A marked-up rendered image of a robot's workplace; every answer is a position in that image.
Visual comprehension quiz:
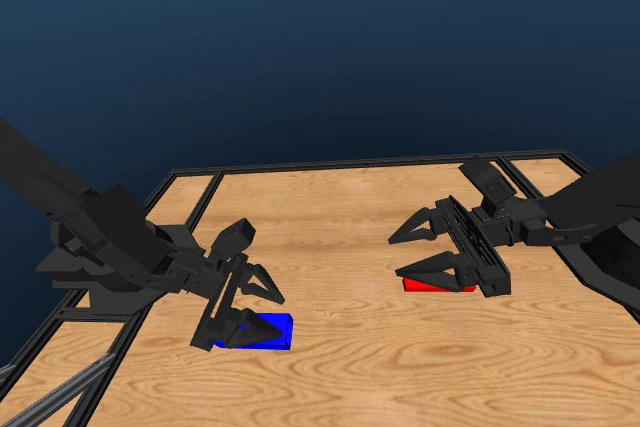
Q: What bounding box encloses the black table frame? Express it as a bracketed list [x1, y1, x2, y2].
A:
[0, 147, 640, 427]

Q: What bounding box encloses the blue hollow socket block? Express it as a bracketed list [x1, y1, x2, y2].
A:
[213, 312, 295, 351]

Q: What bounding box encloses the thin red peg bar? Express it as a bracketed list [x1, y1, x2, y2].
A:
[402, 277, 478, 294]

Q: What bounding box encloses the grey metal strut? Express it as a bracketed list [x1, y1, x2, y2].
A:
[0, 353, 117, 427]

